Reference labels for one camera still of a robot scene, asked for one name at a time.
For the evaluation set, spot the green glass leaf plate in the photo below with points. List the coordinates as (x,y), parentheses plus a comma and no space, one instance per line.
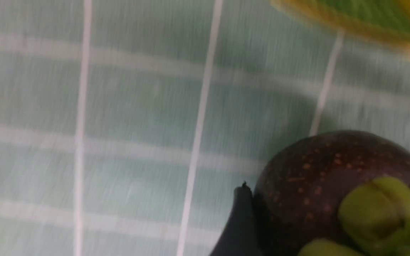
(381,21)

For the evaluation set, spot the green checkered tablecloth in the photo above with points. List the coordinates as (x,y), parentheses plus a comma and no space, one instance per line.
(126,124)

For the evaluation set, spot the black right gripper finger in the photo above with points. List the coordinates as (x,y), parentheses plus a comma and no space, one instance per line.
(239,237)

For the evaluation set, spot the purple toy mangosteen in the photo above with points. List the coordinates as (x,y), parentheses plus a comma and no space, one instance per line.
(298,192)

